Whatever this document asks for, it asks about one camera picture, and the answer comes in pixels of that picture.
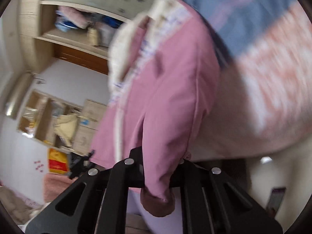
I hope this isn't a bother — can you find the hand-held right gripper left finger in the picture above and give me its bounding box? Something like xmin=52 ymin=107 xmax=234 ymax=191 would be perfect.
xmin=25 ymin=147 xmax=147 ymax=234

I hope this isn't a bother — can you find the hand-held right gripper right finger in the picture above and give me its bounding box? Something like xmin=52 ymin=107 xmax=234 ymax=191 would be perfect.
xmin=170 ymin=159 xmax=284 ymax=234

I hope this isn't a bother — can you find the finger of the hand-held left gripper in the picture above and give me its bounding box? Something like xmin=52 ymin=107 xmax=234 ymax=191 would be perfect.
xmin=69 ymin=149 xmax=96 ymax=180

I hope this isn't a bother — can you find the pink and white hooded jacket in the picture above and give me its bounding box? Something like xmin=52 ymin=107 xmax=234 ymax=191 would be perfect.
xmin=89 ymin=0 xmax=223 ymax=218

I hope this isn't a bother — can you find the red and yellow bag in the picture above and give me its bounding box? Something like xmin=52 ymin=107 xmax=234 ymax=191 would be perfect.
xmin=47 ymin=148 xmax=69 ymax=175

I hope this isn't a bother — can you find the pink fluffy towel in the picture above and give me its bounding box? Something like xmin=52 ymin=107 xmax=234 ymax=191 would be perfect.
xmin=43 ymin=173 xmax=82 ymax=204

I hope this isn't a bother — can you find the light wooden cabinet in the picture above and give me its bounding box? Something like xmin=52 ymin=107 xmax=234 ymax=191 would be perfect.
xmin=73 ymin=99 xmax=107 ymax=156

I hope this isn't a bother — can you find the wooden bookshelf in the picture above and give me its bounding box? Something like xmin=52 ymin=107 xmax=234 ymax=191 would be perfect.
xmin=17 ymin=89 xmax=84 ymax=152

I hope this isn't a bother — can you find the smartphone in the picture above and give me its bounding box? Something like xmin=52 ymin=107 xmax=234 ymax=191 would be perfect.
xmin=265 ymin=187 xmax=286 ymax=217

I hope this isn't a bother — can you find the pink floral bedsheet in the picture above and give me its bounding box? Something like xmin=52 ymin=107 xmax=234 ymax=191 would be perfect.
xmin=190 ymin=2 xmax=312 ymax=162

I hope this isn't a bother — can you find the beige cloth bag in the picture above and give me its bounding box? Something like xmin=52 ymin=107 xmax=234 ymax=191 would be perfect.
xmin=87 ymin=27 xmax=101 ymax=46

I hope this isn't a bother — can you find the translucent storage box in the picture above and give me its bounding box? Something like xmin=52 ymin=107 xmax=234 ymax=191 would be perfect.
xmin=97 ymin=24 xmax=118 ymax=47

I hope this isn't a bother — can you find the blue hanging jacket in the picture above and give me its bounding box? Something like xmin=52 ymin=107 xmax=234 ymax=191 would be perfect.
xmin=54 ymin=17 xmax=79 ymax=33

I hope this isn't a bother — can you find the light wooden wardrobe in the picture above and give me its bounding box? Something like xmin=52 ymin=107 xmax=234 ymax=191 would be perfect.
xmin=18 ymin=0 xmax=138 ymax=75

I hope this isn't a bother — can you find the dark blue garment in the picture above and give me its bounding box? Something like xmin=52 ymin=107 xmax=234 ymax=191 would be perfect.
xmin=102 ymin=17 xmax=123 ymax=29

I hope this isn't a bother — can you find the pink hanging jacket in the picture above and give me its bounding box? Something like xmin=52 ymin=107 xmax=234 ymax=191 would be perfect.
xmin=59 ymin=5 xmax=92 ymax=29

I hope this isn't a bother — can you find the blue plaid duvet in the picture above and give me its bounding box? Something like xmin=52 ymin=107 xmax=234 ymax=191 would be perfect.
xmin=168 ymin=0 xmax=301 ymax=65

